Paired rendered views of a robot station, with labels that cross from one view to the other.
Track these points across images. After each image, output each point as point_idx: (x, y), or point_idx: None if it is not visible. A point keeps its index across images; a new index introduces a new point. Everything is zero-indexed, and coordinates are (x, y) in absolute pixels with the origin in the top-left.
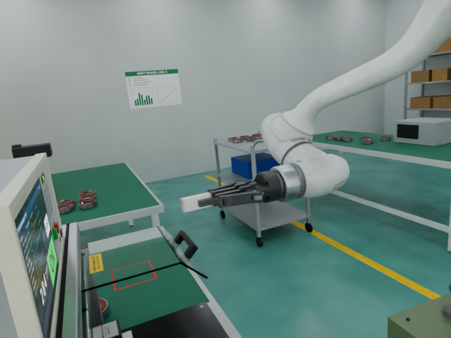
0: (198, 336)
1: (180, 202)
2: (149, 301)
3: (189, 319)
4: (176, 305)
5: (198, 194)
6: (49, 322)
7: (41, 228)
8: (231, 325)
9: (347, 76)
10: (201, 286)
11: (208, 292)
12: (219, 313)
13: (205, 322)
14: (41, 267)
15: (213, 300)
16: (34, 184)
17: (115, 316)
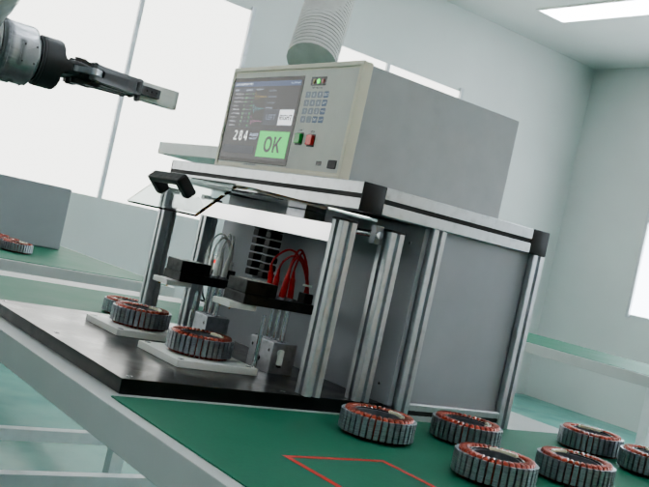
0: (128, 359)
1: (177, 97)
2: (263, 425)
3: (152, 372)
4: (192, 408)
5: (155, 85)
6: (233, 157)
7: (269, 108)
8: (63, 370)
9: None
10: (135, 416)
11: (115, 406)
12: (88, 383)
13: (120, 364)
14: (247, 124)
15: (102, 395)
16: (286, 76)
17: (322, 426)
